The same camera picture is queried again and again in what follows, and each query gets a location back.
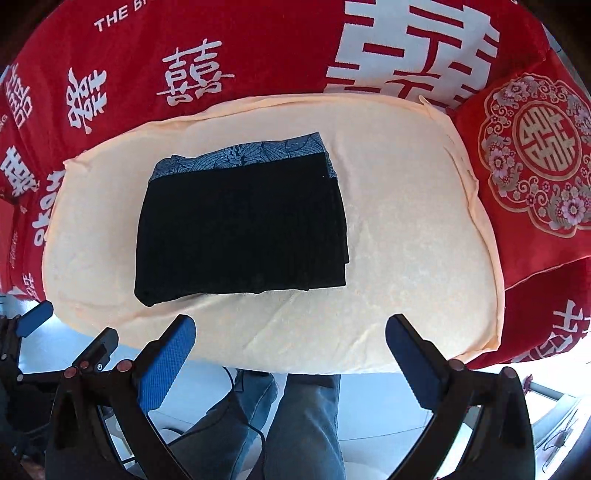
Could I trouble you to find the black shorts with grey waistband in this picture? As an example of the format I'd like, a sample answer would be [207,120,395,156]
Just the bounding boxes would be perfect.
[134,132,349,307]

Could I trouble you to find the peach cushion cloth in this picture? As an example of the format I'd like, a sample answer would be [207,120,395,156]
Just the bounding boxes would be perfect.
[42,94,505,374]

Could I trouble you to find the red bedspread with white characters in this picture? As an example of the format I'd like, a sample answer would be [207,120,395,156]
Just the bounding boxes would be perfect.
[1,1,590,367]

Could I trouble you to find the red floral embroidered pillow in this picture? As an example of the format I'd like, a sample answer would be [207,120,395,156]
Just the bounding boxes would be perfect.
[453,50,590,288]

